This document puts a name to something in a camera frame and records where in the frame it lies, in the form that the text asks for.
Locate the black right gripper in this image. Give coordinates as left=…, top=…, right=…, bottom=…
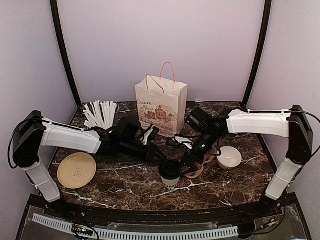
left=177, top=130, right=221, bottom=176

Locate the black plastic cup lid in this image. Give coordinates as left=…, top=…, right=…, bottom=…
left=158, top=159, right=182, bottom=180

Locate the white paper coffee cup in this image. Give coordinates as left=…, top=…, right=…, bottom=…
left=161, top=175, right=180, bottom=189

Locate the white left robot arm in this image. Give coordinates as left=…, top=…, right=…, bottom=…
left=7, top=110, right=167, bottom=218

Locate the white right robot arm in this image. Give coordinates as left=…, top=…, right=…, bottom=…
left=181, top=105, right=314, bottom=217

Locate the brown pulp cup carrier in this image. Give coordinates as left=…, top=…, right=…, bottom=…
left=184, top=146, right=217, bottom=179

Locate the white ceramic bowl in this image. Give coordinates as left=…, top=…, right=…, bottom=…
left=217, top=146, right=242, bottom=171

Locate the white cream bear paper bag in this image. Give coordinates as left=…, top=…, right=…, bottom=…
left=135, top=73, right=188, bottom=137

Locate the white wrapped straws bundle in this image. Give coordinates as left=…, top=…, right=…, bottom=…
left=83, top=100, right=118, bottom=130

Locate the beige round plate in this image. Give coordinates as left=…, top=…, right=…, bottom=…
left=57, top=152, right=97, bottom=189

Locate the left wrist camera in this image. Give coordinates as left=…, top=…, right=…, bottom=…
left=140, top=124, right=160, bottom=145

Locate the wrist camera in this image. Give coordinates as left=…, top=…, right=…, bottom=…
left=166, top=135, right=193, bottom=150
left=140, top=124, right=160, bottom=145

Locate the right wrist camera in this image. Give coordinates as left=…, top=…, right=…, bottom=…
left=166, top=135, right=193, bottom=150

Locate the black front table rail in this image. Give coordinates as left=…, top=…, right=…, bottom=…
left=28, top=193, right=298, bottom=226

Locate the white slotted cable duct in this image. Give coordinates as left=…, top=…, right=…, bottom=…
left=32, top=213, right=239, bottom=240

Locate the black right frame post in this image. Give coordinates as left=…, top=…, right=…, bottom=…
left=242, top=0, right=272, bottom=107

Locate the black frame post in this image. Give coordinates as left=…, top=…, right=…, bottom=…
left=50, top=0, right=82, bottom=107
left=242, top=0, right=272, bottom=107

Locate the black left frame post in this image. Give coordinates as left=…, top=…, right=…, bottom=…
left=50, top=0, right=82, bottom=107

